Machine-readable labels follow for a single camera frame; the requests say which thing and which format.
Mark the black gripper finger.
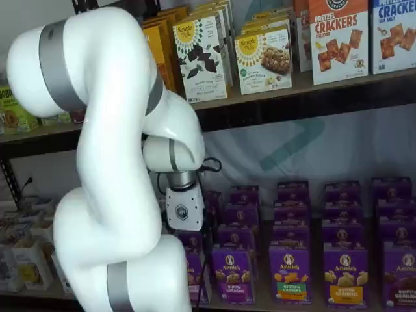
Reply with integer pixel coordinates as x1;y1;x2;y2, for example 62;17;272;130
201;207;218;259

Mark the purple Annie's box brown patch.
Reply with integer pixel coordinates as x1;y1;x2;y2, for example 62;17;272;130
382;240;416;309

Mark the purple Annie's snack box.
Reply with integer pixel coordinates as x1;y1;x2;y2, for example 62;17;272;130
324;181;361;202
378;217;416;243
324;200;363;224
371;177;413;200
274;201;311;227
174;230;205;256
322;220;367;251
277;181;309;204
216;225;258;253
224;203;260;228
375;196;416;220
272;224;311;250
229;185;260;206

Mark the pretzel crackers cheddar box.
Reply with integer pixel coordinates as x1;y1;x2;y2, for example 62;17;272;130
293;0;313;73
308;0;371;86

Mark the Simple Mills bar box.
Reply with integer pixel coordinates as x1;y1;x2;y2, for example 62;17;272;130
234;28;293;96
240;11;293;33

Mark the black power plug cord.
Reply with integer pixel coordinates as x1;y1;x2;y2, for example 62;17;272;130
19;177;34;198

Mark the purple Annie's box green patch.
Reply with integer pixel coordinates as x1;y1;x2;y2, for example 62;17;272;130
268;245;312;305

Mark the green snack box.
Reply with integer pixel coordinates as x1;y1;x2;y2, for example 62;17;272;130
0;84;40;135
40;111;73;127

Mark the white patterned pantry box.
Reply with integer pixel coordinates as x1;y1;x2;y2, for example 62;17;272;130
5;224;33;246
12;238;55;291
31;222;55;243
0;244;26;293

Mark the orange snack box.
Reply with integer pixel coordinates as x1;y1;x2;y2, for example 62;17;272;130
144;5;191;92
142;24;178;95

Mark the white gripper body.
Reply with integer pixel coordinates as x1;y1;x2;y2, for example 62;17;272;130
164;185;205;233

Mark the purple Annie's box pink patch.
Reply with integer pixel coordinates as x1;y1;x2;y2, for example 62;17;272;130
185;248;212;306

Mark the pretzel crackers sea salt box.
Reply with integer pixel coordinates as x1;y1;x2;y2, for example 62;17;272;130
371;0;416;75

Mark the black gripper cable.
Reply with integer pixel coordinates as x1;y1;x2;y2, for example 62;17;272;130
194;157;223;309

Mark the black metal shelving rack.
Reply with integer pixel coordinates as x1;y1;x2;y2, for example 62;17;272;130
136;0;416;312
0;74;88;303

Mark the purple Annie's box violet patch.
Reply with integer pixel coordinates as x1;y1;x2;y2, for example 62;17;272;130
211;247;256;306

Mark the purple Annie's box yellow patch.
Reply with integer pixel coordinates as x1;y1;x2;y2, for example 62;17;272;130
324;248;371;309

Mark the Simple Mills sweet thins box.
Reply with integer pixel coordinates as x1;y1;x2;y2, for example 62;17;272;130
172;15;228;103
190;0;235;88

